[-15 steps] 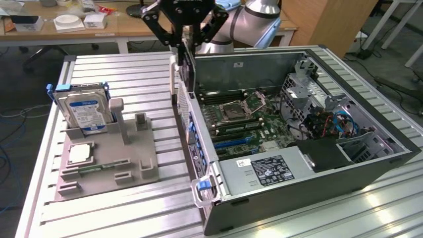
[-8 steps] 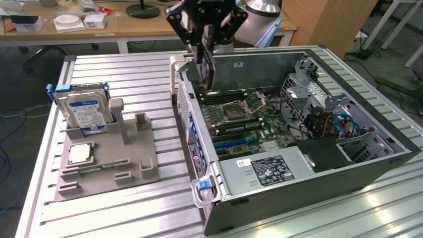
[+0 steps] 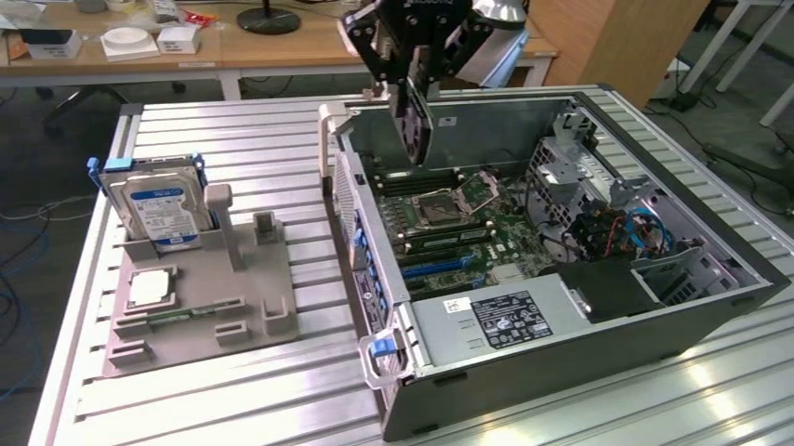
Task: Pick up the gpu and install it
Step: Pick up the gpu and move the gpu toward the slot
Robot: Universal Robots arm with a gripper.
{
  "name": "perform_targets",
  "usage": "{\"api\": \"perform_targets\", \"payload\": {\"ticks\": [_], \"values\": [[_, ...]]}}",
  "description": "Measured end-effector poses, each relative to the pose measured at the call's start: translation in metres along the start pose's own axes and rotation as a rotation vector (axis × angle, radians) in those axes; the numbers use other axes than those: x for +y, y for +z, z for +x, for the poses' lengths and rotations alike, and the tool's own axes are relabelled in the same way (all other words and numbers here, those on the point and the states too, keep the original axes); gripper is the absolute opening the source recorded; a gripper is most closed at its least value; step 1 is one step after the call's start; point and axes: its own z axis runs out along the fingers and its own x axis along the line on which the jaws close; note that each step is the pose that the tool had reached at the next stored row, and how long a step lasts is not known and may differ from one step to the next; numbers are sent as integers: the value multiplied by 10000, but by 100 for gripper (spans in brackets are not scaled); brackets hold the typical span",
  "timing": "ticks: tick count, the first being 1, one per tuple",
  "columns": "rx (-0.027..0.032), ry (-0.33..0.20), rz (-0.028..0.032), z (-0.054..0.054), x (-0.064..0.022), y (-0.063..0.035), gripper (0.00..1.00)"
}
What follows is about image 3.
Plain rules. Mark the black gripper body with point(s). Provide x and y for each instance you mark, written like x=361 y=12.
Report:
x=425 y=23

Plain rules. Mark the small graphics card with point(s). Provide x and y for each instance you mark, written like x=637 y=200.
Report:
x=414 y=135

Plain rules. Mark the wooden desk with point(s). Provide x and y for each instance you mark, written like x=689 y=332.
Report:
x=280 y=46

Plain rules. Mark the black lamp base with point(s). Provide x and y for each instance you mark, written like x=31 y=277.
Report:
x=269 y=22

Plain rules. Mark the wooden cabinet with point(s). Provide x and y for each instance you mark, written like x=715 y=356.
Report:
x=621 y=46

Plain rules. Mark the red packet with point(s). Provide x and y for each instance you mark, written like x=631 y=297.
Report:
x=202 y=19

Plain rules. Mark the small white carton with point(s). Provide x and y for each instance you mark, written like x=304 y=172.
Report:
x=177 y=42

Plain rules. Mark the metal socket cover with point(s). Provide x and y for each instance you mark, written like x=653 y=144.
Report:
x=481 y=190

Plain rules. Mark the metal disk bay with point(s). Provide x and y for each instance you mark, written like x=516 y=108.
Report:
x=559 y=186

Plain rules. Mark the CPU socket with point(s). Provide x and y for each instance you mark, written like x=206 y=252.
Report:
x=440 y=209

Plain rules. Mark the black power adapter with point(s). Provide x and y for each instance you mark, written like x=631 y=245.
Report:
x=683 y=102

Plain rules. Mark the white box with round top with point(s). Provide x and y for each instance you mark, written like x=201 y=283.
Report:
x=128 y=42

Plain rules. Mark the blue slot clip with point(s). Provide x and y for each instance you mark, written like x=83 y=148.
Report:
x=373 y=281
x=382 y=306
x=357 y=227
x=366 y=258

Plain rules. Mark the installed RAM stick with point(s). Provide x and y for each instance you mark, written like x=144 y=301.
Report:
x=446 y=237

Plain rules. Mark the green motherboard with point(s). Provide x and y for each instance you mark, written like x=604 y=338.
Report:
x=497 y=241

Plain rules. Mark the grey cup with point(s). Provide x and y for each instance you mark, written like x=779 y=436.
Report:
x=91 y=5

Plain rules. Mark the black fan block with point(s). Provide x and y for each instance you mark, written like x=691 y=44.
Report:
x=589 y=232

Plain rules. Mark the black office chair base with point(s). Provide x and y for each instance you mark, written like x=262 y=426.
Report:
x=75 y=104

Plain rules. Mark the blue expansion slot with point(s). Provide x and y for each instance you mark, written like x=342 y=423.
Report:
x=434 y=268

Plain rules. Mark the hard disk with blue carrier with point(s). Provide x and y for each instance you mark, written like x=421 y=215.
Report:
x=158 y=209

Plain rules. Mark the silver chipset heatsink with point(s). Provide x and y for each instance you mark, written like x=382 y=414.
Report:
x=509 y=275

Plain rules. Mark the white box with black top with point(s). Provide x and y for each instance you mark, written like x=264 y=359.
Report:
x=50 y=46

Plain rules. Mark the grey parts rack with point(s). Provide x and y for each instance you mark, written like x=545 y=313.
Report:
x=205 y=288

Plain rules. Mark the grey power supply unit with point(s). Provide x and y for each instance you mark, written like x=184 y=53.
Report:
x=446 y=334

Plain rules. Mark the silver CPU chip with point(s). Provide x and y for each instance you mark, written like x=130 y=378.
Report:
x=152 y=287

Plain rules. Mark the loose green RAM stick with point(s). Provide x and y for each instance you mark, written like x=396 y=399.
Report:
x=186 y=313

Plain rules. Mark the blue case latch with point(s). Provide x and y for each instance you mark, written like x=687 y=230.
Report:
x=382 y=349

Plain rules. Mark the black grey PC case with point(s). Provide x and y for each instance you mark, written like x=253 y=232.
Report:
x=559 y=371

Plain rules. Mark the white table frame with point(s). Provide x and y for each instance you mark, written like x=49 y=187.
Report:
x=713 y=46

